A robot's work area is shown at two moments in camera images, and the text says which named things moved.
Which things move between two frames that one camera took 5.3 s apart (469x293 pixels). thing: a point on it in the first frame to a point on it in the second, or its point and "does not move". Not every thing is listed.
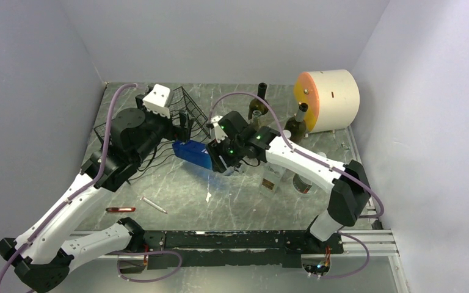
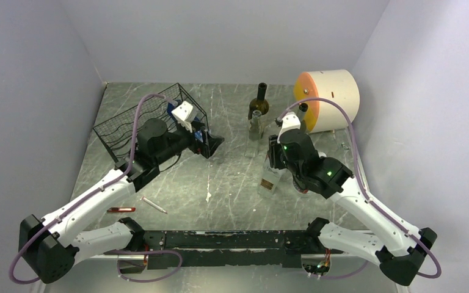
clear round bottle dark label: x=301 y=185 does not move
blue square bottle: x=194 y=152 to x=171 y=105
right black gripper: x=215 y=149 to x=275 y=147
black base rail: x=164 y=249 does not move
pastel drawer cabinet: x=332 y=96 does not move
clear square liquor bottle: x=271 y=178 does not move
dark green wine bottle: x=258 y=104 does not move
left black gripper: x=174 y=132 to x=208 y=147
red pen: x=120 y=209 does not move
